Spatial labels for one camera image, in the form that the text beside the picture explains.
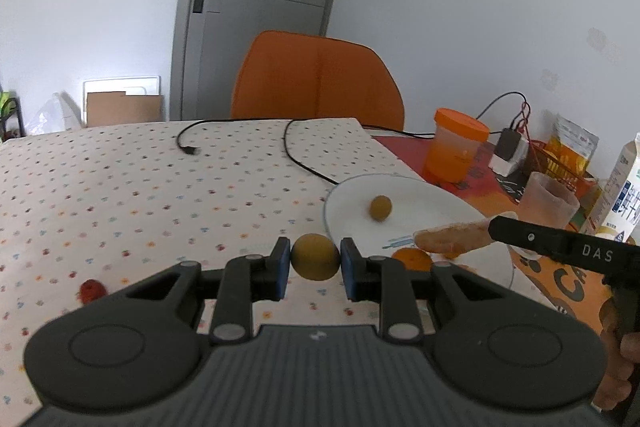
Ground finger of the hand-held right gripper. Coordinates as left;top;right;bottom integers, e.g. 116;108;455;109
489;216;556;258

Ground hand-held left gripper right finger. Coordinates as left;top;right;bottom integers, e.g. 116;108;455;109
340;237;511;344

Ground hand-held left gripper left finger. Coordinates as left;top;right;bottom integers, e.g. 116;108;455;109
120;237;292;345

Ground yellow-green round fruit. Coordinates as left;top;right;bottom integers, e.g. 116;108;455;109
370;209;393;236
291;233;341;282

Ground large orange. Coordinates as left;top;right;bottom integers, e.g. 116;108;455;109
391;248;433;273

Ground pinkish peeled pomelo segment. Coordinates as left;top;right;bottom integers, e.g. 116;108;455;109
414;218;493;255

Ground white plate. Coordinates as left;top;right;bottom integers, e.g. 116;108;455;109
322;174;516;293

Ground red round fruit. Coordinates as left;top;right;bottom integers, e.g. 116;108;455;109
80;279;108;305

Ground person's right hand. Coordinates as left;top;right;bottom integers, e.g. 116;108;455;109
592;294;640;408

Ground frosted plastic cup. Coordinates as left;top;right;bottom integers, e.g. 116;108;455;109
517;172;581;244

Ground orange patterned table mat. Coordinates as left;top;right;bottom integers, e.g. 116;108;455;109
370;134;640;348

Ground white milk carton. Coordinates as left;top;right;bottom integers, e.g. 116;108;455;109
582;132;640;243

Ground black charger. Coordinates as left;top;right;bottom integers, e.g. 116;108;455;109
495;128;524;162

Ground orange snack pouch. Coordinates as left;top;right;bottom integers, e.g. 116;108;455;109
545;112;600;178

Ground orange lidded jar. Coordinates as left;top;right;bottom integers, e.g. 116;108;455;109
424;108;491;184

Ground floral white tablecloth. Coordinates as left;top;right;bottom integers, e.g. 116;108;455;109
0;118;516;413

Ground orange chair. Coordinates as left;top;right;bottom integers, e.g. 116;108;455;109
231;30;406;131

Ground cardboard sheet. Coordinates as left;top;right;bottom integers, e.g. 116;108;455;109
86;92;166;126

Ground white board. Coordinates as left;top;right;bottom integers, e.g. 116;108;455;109
82;76;162;128

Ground white plastic bag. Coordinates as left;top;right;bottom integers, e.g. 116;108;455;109
25;92;83;135

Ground black metal rack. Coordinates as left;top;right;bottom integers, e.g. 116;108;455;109
0;99;23;142

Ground power adapter with wires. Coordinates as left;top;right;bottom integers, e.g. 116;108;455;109
489;139;531;176

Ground red wire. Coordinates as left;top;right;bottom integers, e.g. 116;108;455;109
519;102;547;148

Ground black usb cable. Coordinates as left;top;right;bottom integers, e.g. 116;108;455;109
176;119;346;185

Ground black power cable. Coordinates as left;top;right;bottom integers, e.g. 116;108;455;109
362;92;530;138

